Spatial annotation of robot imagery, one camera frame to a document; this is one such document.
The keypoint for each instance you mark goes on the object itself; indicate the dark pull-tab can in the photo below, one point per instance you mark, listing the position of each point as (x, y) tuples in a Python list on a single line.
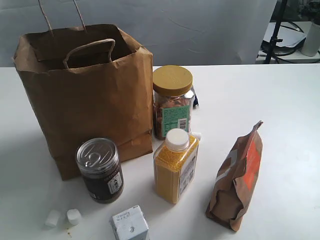
[(99, 164)]

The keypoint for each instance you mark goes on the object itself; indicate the white marshmallow piece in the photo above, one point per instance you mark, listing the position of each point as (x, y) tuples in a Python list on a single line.
[(74, 216), (52, 218)]

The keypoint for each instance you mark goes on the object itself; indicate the left white marshmallow piece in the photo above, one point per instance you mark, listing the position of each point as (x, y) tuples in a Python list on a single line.
[(52, 218)]

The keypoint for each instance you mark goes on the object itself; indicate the brown paper bag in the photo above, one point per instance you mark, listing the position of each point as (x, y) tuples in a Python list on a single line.
[(88, 82)]

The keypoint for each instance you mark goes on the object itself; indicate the white cylinder container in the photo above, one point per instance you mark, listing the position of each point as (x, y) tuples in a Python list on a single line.
[(312, 41)]

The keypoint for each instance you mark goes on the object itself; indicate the nut jar with yellow lid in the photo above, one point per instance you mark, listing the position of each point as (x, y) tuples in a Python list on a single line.
[(173, 99)]

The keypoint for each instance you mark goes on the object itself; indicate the right white marshmallow piece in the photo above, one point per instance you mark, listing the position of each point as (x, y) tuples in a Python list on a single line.
[(74, 216)]

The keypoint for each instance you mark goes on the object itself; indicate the brown orange coffee pouch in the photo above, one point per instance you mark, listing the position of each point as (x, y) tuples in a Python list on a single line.
[(236, 180)]

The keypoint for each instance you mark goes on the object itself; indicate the yellow millet plastic bottle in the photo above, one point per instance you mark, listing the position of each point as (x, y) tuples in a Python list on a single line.
[(174, 164)]

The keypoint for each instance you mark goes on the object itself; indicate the white carton box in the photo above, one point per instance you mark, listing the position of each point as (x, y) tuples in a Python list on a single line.
[(130, 224)]

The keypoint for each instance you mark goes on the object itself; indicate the black tripod stand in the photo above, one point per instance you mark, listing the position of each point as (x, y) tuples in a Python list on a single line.
[(277, 15)]

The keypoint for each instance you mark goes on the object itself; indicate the dark blue object behind jar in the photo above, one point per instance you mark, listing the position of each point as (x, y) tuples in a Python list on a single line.
[(195, 102)]

